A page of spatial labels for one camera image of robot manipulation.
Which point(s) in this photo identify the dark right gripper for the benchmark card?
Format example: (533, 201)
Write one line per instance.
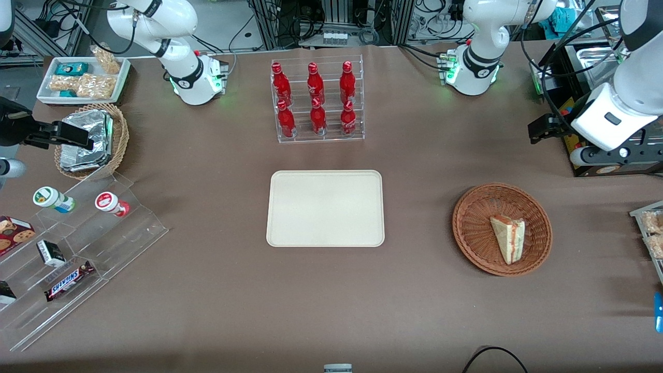
(11, 127)

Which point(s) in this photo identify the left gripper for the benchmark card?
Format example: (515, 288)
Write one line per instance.
(557, 127)

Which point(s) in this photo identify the triangular sandwich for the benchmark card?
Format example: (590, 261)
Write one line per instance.
(510, 239)

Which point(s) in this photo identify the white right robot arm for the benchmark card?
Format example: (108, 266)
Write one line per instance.
(189, 77)

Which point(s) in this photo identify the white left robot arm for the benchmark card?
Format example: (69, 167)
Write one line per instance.
(484, 57)

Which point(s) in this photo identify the white rectangular snack tray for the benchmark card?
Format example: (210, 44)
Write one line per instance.
(46, 93)

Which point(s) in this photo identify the light tan wicker basket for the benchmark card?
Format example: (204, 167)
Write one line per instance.
(120, 137)

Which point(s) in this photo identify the grey tray with snacks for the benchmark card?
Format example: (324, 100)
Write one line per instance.
(638, 212)

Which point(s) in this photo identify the round brown wicker basket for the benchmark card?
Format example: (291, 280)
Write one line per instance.
(474, 228)

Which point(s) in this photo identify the beige rectangular tray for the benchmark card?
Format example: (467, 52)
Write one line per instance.
(325, 208)

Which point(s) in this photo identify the foil wrapped package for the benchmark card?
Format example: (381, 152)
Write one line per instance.
(85, 120)
(77, 161)

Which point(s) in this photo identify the clear bag of nuts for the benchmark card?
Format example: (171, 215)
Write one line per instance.
(62, 83)
(97, 86)
(107, 60)

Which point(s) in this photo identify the green lid yogurt bottle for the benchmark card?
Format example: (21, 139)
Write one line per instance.
(49, 198)

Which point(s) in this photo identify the teal snack box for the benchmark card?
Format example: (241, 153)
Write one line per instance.
(71, 68)

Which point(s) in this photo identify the red lid yogurt bottle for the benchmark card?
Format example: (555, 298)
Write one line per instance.
(110, 203)

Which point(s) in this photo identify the shiny metal pan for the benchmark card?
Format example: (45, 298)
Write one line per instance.
(595, 59)

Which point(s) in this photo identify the red cookie box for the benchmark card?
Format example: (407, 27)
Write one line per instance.
(14, 234)

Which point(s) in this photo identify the teal cloth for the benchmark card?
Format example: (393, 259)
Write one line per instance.
(560, 19)

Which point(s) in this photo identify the small black white carton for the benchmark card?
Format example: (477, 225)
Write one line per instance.
(51, 253)

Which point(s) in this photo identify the clear acrylic stepped shelf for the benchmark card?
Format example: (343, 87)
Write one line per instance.
(119, 238)

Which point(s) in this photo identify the clear snack bag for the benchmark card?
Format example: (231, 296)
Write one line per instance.
(656, 246)
(652, 221)

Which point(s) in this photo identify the snickers chocolate bar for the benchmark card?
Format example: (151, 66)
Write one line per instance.
(69, 281)

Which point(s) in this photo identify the dark snack packet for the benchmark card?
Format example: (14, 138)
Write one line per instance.
(6, 293)

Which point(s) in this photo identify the red cola bottle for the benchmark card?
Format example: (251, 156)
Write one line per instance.
(347, 82)
(318, 119)
(348, 120)
(314, 83)
(286, 122)
(280, 83)

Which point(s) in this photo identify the blue plastic object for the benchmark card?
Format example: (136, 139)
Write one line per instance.
(659, 311)

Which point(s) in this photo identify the clear acrylic bottle rack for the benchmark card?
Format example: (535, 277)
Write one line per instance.
(331, 137)

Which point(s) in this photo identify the small grey object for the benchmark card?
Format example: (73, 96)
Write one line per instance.
(337, 368)

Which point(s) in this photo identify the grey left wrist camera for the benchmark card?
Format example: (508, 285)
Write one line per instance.
(585, 156)

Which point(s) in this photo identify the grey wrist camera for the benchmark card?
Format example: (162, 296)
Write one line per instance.
(585, 156)
(10, 168)

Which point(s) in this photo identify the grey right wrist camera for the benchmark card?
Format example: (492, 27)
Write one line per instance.
(10, 168)

